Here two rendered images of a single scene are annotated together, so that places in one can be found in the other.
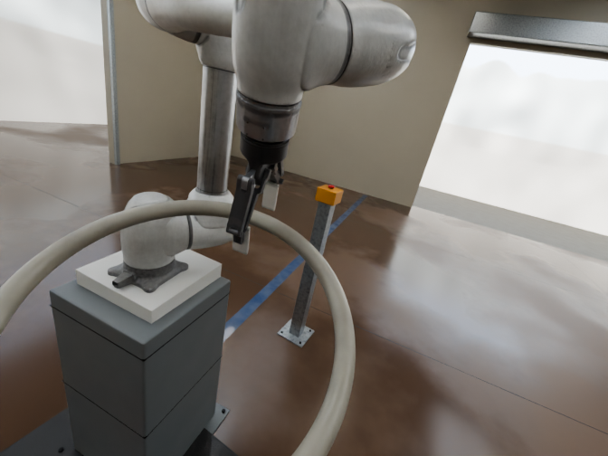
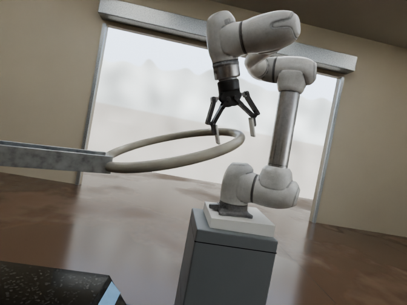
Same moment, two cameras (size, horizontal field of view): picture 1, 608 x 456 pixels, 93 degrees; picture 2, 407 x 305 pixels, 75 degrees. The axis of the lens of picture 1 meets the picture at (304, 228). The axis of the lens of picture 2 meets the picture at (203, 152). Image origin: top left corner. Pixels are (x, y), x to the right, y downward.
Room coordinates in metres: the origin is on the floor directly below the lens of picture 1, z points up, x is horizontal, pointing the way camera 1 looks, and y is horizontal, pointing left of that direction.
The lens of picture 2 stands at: (0.05, -0.74, 1.19)
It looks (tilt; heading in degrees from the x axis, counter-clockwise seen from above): 2 degrees down; 66
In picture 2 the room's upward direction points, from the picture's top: 10 degrees clockwise
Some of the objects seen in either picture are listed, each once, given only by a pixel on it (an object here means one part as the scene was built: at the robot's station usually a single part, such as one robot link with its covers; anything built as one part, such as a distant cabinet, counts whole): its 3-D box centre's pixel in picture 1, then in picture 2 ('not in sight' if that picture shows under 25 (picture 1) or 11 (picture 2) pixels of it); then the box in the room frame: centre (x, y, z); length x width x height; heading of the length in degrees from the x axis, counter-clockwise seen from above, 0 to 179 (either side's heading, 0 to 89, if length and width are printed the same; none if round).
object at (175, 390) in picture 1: (150, 366); (216, 293); (0.82, 0.49, 0.40); 0.50 x 0.50 x 0.80; 72
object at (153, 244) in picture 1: (153, 226); (238, 182); (0.82, 0.48, 1.02); 0.18 x 0.16 x 0.22; 132
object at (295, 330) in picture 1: (311, 268); not in sight; (1.64, -0.10, 0.54); 0.20 x 0.20 x 1.09; 66
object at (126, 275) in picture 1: (145, 266); (229, 206); (0.80, 0.49, 0.88); 0.22 x 0.18 x 0.06; 165
